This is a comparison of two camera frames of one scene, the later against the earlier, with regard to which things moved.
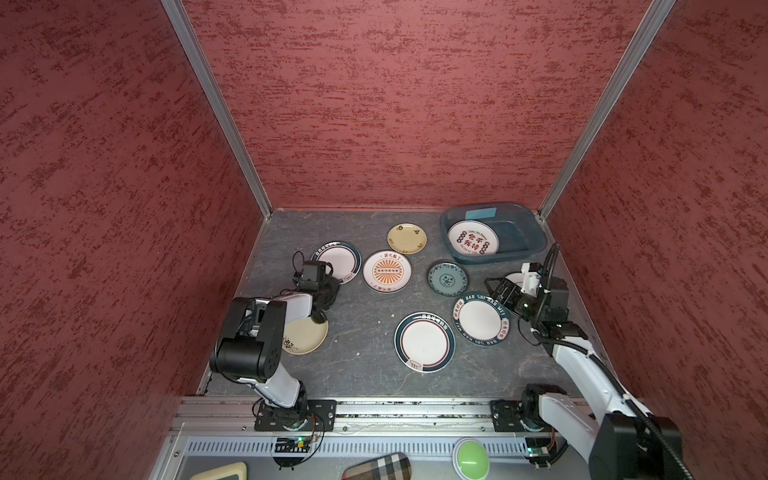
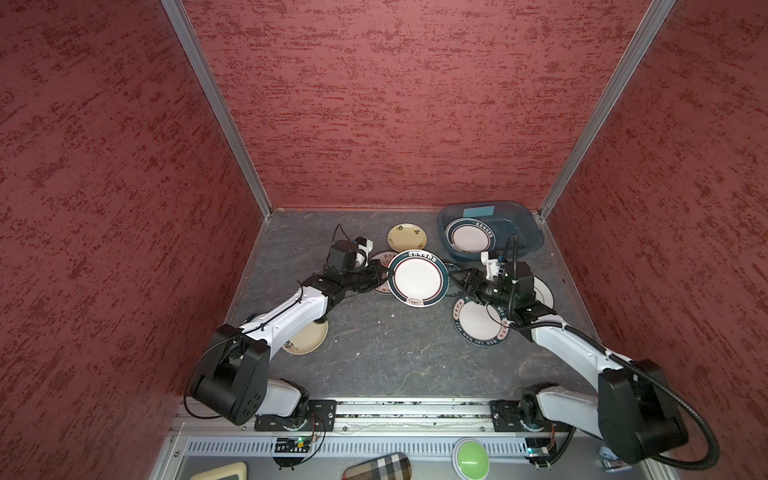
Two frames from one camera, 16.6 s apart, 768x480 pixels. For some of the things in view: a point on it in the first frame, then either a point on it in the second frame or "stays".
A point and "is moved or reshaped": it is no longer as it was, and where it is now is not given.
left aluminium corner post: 179,14 stays
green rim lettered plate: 481,319 stays
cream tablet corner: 240,469 stays
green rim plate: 344,258 is moved or reshaped
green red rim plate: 424,342 to 421,278
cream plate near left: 304,336 stays
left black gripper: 335,285 to 376,280
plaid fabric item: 396,466 stays
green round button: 470,460 stays
